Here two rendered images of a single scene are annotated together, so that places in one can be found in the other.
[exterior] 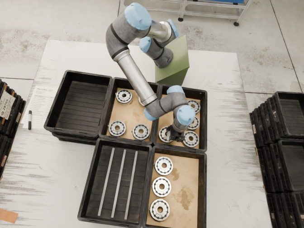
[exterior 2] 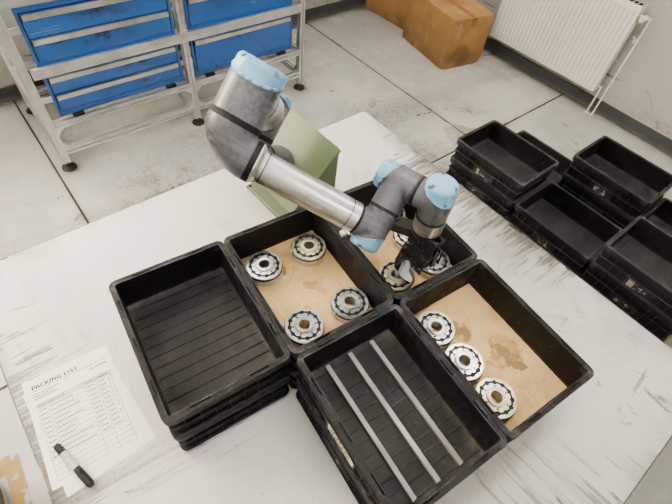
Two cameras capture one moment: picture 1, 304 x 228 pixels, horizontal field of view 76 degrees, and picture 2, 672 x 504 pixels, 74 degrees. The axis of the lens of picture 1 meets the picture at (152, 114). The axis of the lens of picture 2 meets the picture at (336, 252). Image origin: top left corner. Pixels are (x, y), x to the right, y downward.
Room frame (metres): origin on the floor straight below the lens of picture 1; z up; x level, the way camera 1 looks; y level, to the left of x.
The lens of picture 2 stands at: (-0.11, 0.49, 1.88)
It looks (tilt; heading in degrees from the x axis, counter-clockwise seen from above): 51 degrees down; 323
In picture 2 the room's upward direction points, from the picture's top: 8 degrees clockwise
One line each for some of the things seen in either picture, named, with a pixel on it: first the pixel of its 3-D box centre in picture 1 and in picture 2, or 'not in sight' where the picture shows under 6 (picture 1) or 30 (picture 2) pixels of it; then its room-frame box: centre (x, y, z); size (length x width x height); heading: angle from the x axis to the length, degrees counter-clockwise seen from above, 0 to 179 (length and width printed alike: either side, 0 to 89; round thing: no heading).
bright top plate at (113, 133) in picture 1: (117, 128); (304, 325); (0.38, 0.19, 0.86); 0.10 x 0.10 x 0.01
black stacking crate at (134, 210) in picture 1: (118, 180); (392, 407); (0.09, 0.11, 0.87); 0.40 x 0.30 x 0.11; 2
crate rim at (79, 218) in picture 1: (117, 179); (397, 399); (0.09, 0.11, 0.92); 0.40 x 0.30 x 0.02; 2
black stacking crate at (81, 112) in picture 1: (83, 105); (200, 331); (0.48, 0.42, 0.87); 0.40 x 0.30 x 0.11; 2
